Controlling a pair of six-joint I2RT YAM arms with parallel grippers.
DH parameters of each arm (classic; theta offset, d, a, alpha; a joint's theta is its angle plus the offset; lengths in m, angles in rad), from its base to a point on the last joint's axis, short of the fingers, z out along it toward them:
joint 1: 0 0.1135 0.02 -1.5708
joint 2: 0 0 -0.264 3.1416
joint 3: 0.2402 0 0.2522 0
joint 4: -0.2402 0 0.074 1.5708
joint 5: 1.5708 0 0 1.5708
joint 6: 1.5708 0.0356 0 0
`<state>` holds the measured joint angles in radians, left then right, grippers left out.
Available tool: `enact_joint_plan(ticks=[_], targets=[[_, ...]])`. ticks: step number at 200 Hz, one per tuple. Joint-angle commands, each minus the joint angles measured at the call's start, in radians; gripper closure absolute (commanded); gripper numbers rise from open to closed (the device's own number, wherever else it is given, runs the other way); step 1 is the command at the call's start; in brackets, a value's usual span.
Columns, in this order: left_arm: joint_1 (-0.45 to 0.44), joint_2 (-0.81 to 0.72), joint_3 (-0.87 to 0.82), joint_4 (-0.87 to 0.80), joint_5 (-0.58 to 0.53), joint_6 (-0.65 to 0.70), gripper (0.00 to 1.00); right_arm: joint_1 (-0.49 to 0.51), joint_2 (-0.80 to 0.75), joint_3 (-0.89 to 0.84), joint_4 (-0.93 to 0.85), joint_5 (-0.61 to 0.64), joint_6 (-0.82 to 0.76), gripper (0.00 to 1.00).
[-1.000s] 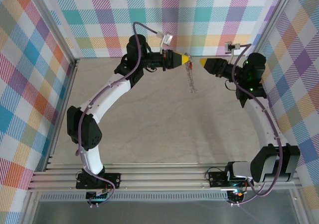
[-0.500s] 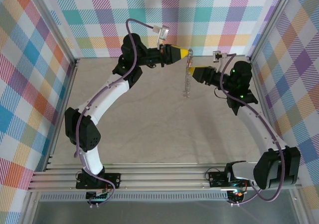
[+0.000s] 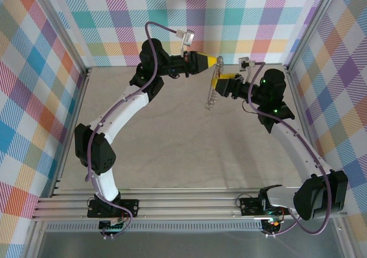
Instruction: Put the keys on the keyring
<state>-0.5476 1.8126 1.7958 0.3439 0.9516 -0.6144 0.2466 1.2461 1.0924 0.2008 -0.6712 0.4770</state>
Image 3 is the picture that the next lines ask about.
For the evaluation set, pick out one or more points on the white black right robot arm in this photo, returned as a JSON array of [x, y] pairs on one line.
[[292, 146]]

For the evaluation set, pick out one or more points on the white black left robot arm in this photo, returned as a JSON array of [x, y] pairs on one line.
[[123, 111]]

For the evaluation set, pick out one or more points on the circuit board orange part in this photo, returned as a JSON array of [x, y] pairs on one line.
[[272, 224]]

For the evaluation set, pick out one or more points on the grey metal sheet panel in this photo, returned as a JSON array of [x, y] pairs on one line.
[[186, 245]]

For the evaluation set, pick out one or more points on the circuit board green terminals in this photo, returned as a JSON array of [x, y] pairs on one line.
[[109, 228]]

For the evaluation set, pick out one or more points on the aluminium side rail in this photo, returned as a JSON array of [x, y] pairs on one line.
[[78, 97], [309, 132]]

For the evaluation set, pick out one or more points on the aluminium frame post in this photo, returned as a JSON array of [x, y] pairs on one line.
[[312, 25], [64, 31]]

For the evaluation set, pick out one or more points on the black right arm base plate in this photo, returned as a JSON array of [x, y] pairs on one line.
[[249, 207]]

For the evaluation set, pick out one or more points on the wide aluminium base rail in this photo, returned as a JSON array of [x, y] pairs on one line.
[[186, 206]]

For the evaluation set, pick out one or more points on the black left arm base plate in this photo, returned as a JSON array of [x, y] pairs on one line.
[[129, 206]]

